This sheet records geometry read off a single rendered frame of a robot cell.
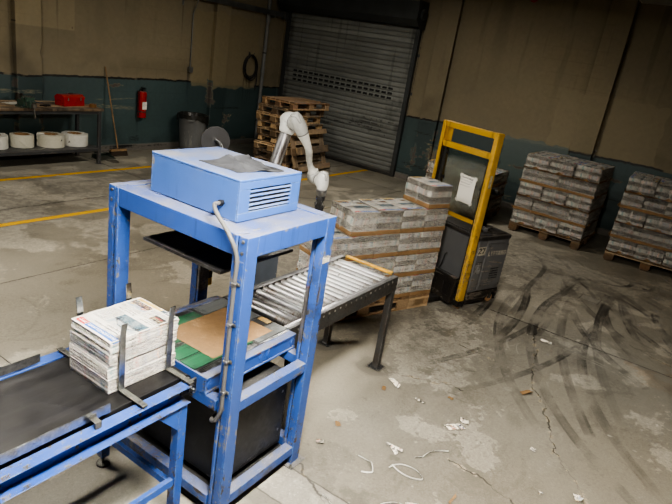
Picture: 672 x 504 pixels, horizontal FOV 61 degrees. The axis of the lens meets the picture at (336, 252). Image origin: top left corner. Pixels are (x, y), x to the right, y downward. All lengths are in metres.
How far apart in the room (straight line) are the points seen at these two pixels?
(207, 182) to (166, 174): 0.28
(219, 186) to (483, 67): 9.42
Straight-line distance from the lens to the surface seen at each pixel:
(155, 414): 2.77
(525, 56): 11.47
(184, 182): 2.84
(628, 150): 11.06
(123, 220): 3.12
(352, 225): 5.00
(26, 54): 10.24
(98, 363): 2.71
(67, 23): 10.66
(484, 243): 6.10
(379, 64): 12.60
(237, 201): 2.60
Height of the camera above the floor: 2.35
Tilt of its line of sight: 19 degrees down
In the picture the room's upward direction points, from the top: 9 degrees clockwise
